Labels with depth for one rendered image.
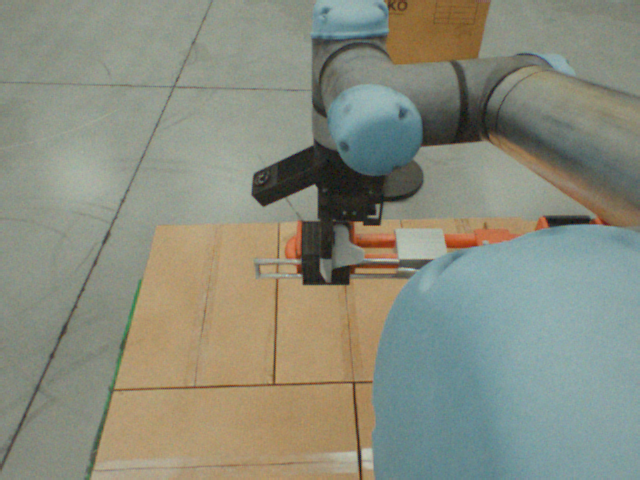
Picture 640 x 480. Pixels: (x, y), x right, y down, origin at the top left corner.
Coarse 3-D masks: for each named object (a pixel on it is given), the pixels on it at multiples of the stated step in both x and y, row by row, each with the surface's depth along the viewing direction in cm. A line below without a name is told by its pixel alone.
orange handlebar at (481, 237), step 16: (288, 240) 79; (368, 240) 79; (384, 240) 79; (448, 240) 79; (464, 240) 79; (480, 240) 78; (496, 240) 78; (288, 256) 77; (368, 256) 77; (384, 256) 77
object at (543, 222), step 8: (544, 216) 80; (552, 216) 80; (560, 216) 80; (568, 216) 80; (576, 216) 80; (584, 216) 80; (544, 224) 78; (552, 224) 80; (560, 224) 80; (568, 224) 80; (576, 224) 80; (584, 224) 80; (592, 224) 80; (600, 224) 78
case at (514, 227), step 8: (488, 224) 101; (496, 224) 101; (504, 224) 101; (512, 224) 101; (520, 224) 101; (528, 224) 101; (536, 224) 101; (512, 232) 99; (520, 232) 99; (528, 232) 99
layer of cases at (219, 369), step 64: (192, 256) 168; (256, 256) 168; (192, 320) 151; (256, 320) 151; (320, 320) 151; (384, 320) 151; (128, 384) 138; (192, 384) 138; (256, 384) 138; (320, 384) 138; (128, 448) 126; (192, 448) 126; (256, 448) 126; (320, 448) 126
